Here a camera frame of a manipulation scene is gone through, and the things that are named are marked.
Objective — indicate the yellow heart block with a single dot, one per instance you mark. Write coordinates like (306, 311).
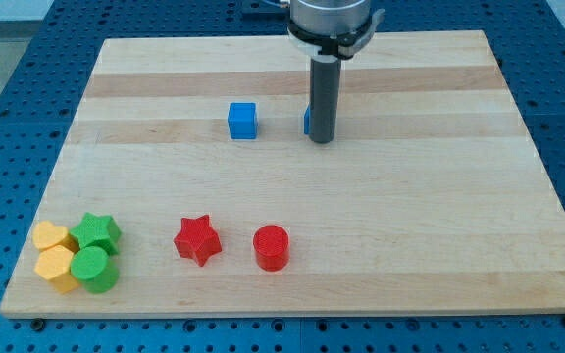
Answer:
(46, 235)

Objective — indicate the red star block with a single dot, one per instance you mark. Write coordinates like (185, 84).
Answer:
(197, 240)

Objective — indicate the blue cube block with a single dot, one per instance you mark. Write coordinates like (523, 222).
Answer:
(306, 120)
(242, 120)

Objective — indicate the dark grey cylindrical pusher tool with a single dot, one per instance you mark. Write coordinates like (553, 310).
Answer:
(324, 90)

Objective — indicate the green star block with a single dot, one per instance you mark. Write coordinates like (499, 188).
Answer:
(99, 231)

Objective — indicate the red cylinder block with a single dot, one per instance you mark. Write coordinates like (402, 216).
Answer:
(271, 246)

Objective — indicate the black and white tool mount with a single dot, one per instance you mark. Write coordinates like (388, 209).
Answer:
(329, 48)

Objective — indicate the blue cube block left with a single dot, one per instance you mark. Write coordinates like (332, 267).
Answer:
(242, 120)

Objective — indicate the green cylinder block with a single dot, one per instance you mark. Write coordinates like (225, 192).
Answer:
(94, 269)

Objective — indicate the yellow hexagon block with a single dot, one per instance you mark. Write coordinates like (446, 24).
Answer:
(54, 266)

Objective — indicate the blue cube block right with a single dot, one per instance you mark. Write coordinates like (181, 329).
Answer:
(306, 120)

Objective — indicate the light wooden board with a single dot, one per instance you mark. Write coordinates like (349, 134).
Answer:
(431, 200)

